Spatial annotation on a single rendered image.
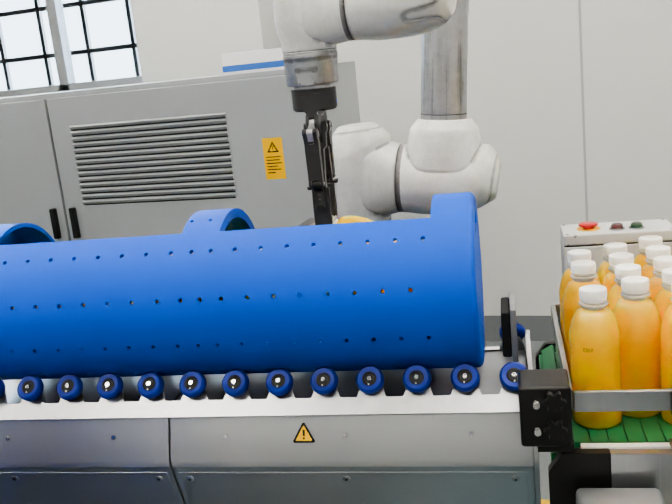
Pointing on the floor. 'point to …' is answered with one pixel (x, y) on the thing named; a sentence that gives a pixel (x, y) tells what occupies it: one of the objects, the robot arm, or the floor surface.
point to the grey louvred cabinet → (160, 154)
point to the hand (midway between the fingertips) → (325, 206)
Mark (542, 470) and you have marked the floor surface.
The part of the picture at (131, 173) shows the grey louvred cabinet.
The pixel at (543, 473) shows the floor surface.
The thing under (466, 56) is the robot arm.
